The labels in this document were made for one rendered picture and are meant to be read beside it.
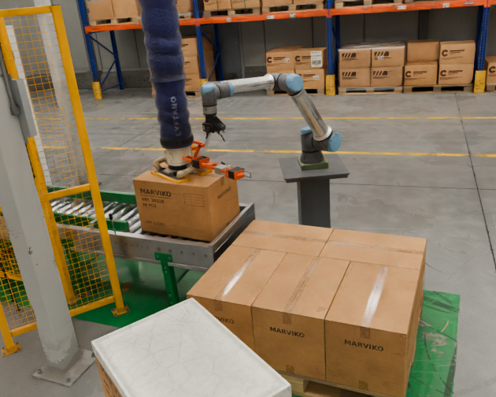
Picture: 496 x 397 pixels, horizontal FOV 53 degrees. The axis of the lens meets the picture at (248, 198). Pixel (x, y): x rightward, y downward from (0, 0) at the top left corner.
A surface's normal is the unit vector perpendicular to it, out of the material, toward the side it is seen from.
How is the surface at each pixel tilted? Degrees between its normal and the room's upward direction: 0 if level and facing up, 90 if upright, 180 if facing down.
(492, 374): 0
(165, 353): 0
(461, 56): 91
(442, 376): 0
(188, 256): 90
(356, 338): 90
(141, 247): 90
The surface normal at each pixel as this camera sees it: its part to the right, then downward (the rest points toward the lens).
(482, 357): -0.08, -0.92
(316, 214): 0.04, 0.39
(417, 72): -0.34, 0.40
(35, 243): 0.91, 0.07
